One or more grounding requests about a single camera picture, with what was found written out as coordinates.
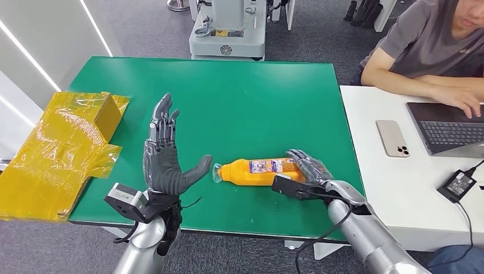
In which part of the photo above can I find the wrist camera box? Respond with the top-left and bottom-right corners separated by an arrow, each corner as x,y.
104,183 -> 160,224
271,174 -> 330,201

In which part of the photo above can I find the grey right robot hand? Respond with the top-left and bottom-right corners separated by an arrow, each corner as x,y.
285,149 -> 336,186

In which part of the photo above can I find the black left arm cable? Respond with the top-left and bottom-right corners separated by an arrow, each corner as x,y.
112,221 -> 140,245

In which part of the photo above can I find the wall light strip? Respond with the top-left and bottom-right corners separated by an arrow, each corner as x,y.
78,0 -> 114,58
0,21 -> 61,92

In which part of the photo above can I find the thin black adapter cable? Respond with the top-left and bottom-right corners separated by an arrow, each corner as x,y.
427,202 -> 474,270

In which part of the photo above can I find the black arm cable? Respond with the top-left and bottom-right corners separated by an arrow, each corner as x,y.
294,191 -> 354,274
112,221 -> 140,245

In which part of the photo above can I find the yellow taped cardboard box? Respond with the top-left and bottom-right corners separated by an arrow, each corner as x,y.
0,91 -> 131,223

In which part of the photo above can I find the person's right hand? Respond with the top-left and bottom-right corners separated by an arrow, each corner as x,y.
434,87 -> 483,119

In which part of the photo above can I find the beige smartphone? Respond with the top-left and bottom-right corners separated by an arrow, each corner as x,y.
376,119 -> 410,159

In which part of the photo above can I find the blue cloth item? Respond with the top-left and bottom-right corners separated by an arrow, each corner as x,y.
427,244 -> 484,274

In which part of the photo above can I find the thick black adapter cable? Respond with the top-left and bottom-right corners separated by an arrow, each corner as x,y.
464,159 -> 484,176

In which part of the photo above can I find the black power adapter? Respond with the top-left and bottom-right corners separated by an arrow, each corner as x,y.
437,169 -> 477,204

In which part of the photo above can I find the white furniture panel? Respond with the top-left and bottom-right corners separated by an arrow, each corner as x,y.
372,0 -> 398,33

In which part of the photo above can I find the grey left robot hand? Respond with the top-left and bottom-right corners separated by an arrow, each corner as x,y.
142,92 -> 213,196

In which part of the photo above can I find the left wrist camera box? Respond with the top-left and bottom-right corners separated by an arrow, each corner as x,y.
104,183 -> 160,224

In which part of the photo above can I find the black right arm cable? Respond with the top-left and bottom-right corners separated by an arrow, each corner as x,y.
294,191 -> 354,274

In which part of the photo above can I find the white furniture post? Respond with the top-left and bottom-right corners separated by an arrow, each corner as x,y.
271,0 -> 296,31

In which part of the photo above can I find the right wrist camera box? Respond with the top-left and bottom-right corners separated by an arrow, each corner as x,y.
271,174 -> 330,201

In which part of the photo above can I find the chrome stand base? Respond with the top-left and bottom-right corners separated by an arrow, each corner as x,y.
166,0 -> 191,13

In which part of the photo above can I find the white table leg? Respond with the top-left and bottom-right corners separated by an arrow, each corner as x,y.
101,226 -> 127,240
283,239 -> 350,261

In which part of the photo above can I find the person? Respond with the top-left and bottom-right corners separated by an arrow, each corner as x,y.
349,0 -> 484,119

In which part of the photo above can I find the orange bottle with clear cap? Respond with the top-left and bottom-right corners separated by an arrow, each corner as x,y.
212,158 -> 307,187

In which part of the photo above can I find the dark grey laptop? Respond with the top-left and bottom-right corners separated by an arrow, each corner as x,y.
405,102 -> 484,159

